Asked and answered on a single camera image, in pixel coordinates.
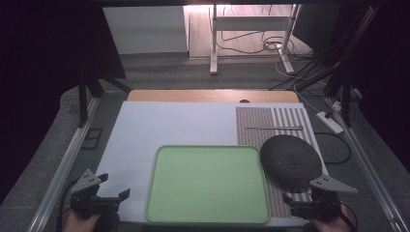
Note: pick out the slim metal utensil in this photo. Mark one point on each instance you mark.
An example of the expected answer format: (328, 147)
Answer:
(274, 128)

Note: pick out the dark grey round plate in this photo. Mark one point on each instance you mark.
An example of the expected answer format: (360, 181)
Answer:
(290, 161)

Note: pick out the black metal stand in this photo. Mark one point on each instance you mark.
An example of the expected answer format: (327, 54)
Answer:
(84, 96)
(345, 96)

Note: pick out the dark cabinet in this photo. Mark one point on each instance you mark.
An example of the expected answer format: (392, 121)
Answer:
(314, 25)

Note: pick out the person's right hand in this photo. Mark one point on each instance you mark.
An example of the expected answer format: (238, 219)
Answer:
(332, 225)

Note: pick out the aluminium rail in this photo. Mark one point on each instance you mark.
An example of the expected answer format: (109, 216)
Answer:
(370, 170)
(61, 174)

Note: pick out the white desk frame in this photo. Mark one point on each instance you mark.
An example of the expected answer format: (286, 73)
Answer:
(251, 23)

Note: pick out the white flat panel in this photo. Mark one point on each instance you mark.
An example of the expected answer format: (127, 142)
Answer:
(145, 29)

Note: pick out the white table cover sheet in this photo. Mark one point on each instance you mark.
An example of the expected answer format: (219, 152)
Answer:
(167, 125)

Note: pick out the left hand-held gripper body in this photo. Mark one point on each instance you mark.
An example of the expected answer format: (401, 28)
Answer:
(90, 199)

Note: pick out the person's left hand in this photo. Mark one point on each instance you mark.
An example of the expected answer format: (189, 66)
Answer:
(79, 223)

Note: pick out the white power strip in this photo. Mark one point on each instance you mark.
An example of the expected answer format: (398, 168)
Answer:
(329, 122)

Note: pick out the striped woven placemat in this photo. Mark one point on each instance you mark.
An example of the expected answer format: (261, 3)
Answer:
(254, 121)

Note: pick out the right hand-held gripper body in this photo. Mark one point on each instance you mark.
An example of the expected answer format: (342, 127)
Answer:
(322, 203)

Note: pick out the black rectangular floor frame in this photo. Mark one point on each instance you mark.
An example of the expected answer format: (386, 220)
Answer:
(92, 138)

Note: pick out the green plastic tray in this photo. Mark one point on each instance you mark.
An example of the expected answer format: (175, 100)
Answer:
(208, 183)

